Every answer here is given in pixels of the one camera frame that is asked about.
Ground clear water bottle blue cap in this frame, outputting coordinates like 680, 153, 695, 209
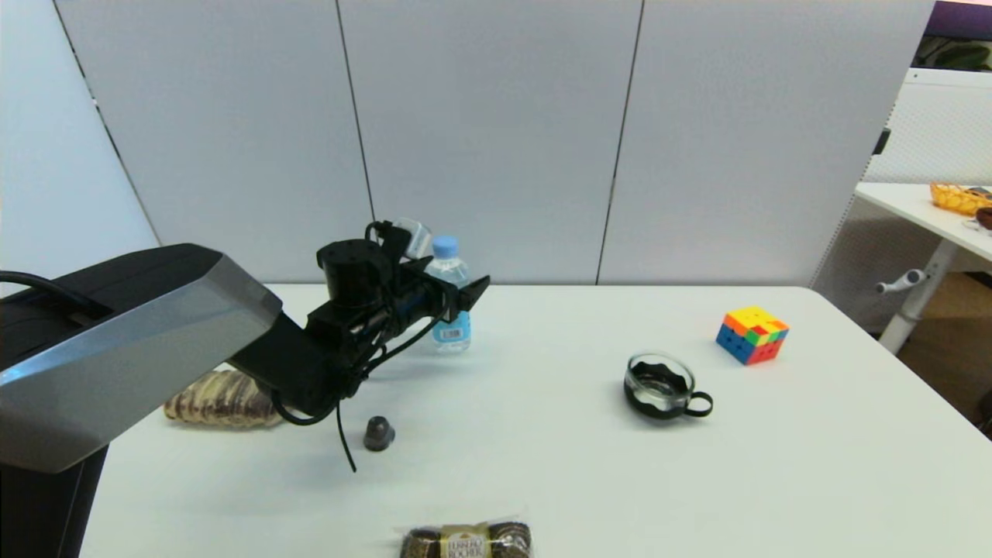
422, 236, 472, 355

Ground small dark grey cap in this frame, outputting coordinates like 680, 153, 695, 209
363, 415, 396, 452

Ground glass cup black holder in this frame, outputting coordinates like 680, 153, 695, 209
623, 353, 714, 421

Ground brown striped bread loaf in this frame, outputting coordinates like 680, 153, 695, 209
164, 369, 284, 429

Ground Ferrero Rocher chocolate pack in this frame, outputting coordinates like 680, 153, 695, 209
400, 519, 533, 558

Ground colourful Rubik's cube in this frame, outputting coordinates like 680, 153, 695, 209
715, 306, 790, 366

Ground white table leg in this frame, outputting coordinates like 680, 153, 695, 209
878, 239, 959, 356

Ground white side table top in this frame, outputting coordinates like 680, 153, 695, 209
855, 182, 992, 263

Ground white perforated partition panel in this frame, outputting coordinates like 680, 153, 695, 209
809, 67, 992, 336

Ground green plant leaves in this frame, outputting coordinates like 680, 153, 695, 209
913, 37, 992, 72

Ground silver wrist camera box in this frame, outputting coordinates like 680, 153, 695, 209
390, 219, 433, 261

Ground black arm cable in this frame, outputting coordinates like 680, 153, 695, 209
270, 316, 439, 474

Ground white crank handle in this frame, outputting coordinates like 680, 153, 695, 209
875, 268, 928, 296

